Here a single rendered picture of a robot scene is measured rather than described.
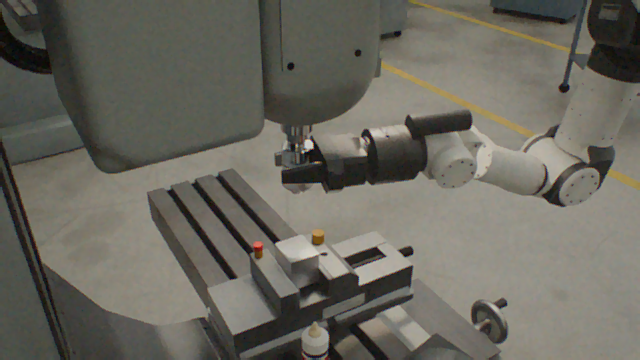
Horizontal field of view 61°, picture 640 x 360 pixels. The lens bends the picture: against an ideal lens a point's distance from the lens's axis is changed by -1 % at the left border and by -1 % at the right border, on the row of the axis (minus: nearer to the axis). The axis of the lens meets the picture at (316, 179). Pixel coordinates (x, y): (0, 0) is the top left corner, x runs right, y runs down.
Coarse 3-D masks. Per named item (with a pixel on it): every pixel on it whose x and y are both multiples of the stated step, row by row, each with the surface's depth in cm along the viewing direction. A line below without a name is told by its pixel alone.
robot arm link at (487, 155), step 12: (456, 132) 90; (468, 132) 90; (468, 144) 91; (480, 144) 90; (492, 144) 90; (480, 156) 90; (492, 156) 88; (480, 168) 89; (492, 168) 88; (480, 180) 91
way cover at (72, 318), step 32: (64, 288) 85; (64, 320) 76; (96, 320) 87; (128, 320) 97; (192, 320) 106; (96, 352) 78; (128, 352) 88; (160, 352) 95; (192, 352) 98; (224, 352) 100
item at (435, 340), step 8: (432, 336) 68; (440, 336) 68; (424, 344) 67; (432, 344) 67; (440, 344) 67; (448, 344) 67; (416, 352) 66; (424, 352) 64; (432, 352) 64; (440, 352) 64; (448, 352) 64; (456, 352) 64; (464, 352) 66
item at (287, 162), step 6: (282, 156) 80; (306, 156) 79; (312, 156) 80; (282, 162) 81; (288, 162) 80; (294, 162) 79; (300, 162) 79; (306, 162) 80; (312, 162) 81; (282, 168) 81; (288, 186) 82; (294, 186) 81; (300, 186) 81; (306, 186) 82
